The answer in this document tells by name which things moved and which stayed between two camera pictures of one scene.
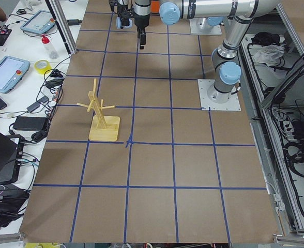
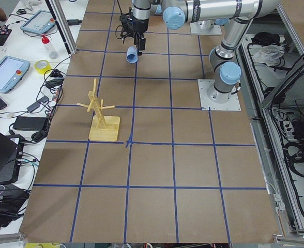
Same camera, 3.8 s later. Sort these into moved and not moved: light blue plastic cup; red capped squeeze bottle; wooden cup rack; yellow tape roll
Moved: light blue plastic cup
Not moved: wooden cup rack; red capped squeeze bottle; yellow tape roll
